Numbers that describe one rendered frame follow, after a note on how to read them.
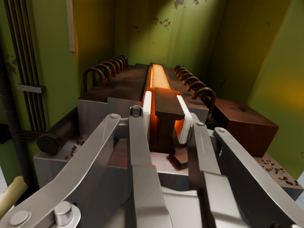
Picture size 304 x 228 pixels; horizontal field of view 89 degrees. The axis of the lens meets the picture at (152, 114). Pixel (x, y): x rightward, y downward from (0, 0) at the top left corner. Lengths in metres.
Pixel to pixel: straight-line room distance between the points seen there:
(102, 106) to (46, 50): 0.22
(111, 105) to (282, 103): 0.41
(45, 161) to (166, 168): 0.16
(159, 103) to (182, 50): 0.57
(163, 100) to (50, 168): 0.18
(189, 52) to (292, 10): 0.37
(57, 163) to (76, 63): 0.23
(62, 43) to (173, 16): 0.44
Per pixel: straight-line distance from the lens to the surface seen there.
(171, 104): 0.16
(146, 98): 0.18
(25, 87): 0.46
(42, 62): 0.44
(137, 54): 0.70
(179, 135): 0.16
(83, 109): 0.26
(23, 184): 0.64
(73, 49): 0.39
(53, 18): 0.41
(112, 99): 0.24
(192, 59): 0.72
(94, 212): 0.31
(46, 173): 0.27
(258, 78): 0.44
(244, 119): 0.29
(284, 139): 0.56
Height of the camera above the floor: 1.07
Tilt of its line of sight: 25 degrees down
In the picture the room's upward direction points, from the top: 9 degrees clockwise
